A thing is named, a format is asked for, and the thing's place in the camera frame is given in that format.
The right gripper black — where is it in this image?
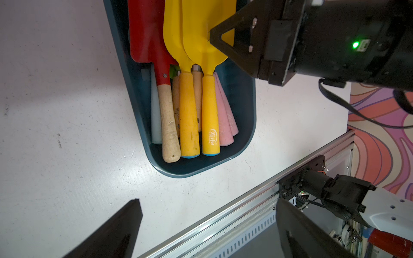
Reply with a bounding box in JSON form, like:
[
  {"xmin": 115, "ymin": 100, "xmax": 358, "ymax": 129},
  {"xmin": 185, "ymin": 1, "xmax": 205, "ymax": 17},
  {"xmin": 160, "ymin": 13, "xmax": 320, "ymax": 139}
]
[{"xmin": 209, "ymin": 1, "xmax": 413, "ymax": 90}]

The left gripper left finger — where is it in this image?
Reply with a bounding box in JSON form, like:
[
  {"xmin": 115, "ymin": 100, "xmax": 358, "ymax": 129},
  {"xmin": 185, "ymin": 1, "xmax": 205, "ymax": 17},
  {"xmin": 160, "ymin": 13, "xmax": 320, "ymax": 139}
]
[{"xmin": 65, "ymin": 199, "xmax": 143, "ymax": 258}]

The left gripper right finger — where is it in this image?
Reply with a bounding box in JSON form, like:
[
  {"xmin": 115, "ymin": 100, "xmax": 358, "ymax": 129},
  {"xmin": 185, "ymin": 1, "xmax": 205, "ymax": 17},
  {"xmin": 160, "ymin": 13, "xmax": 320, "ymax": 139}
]
[{"xmin": 276, "ymin": 199, "xmax": 354, "ymax": 258}]

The yellow shovel blue-tipped handle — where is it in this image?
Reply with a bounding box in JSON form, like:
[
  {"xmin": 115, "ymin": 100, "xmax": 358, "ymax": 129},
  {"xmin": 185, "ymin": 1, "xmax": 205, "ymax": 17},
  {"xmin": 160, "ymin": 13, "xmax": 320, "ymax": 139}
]
[{"xmin": 182, "ymin": 0, "xmax": 237, "ymax": 157}]

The light green round shovel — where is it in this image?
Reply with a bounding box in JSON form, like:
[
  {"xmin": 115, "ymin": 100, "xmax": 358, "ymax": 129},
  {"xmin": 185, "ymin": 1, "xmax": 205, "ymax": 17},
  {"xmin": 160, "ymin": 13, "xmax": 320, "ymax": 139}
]
[{"xmin": 191, "ymin": 64, "xmax": 203, "ymax": 132}]

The green trowel wooden handle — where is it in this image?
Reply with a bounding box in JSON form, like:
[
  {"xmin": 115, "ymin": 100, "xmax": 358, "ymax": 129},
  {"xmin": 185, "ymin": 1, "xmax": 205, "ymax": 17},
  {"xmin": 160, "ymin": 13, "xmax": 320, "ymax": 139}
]
[{"xmin": 170, "ymin": 65, "xmax": 180, "ymax": 136}]

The purple trowel pink handle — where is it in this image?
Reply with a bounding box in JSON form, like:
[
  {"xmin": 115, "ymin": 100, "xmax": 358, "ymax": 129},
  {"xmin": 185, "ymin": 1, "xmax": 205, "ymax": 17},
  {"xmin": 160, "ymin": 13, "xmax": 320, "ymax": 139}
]
[
  {"xmin": 214, "ymin": 72, "xmax": 239, "ymax": 136},
  {"xmin": 214, "ymin": 74, "xmax": 234, "ymax": 147}
]

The red square shovel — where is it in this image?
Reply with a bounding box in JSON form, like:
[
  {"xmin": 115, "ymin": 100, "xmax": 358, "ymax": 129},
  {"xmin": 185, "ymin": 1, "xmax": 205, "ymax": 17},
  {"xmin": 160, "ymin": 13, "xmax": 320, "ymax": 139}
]
[{"xmin": 128, "ymin": 0, "xmax": 181, "ymax": 163}]

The light blue shovel white handle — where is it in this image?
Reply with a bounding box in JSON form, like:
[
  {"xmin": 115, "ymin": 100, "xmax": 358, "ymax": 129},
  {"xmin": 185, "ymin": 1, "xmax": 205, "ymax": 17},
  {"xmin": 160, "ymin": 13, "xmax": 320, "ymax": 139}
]
[{"xmin": 151, "ymin": 64, "xmax": 162, "ymax": 145}]

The yellow square shovel yellow handle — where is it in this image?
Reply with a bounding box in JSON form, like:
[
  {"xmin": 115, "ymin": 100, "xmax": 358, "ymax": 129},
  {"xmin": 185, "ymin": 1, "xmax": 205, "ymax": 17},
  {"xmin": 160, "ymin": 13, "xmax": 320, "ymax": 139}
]
[{"xmin": 163, "ymin": 0, "xmax": 201, "ymax": 159}]

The teal storage box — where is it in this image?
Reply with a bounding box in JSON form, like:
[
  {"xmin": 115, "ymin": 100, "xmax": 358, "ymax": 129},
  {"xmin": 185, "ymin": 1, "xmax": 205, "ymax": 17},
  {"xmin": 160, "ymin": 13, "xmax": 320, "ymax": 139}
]
[{"xmin": 104, "ymin": 1, "xmax": 257, "ymax": 178}]

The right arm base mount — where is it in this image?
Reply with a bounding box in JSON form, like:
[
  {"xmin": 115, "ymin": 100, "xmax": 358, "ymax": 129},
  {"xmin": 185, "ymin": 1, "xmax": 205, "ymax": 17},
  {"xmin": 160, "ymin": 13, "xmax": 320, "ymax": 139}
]
[{"xmin": 277, "ymin": 155, "xmax": 325, "ymax": 211}]

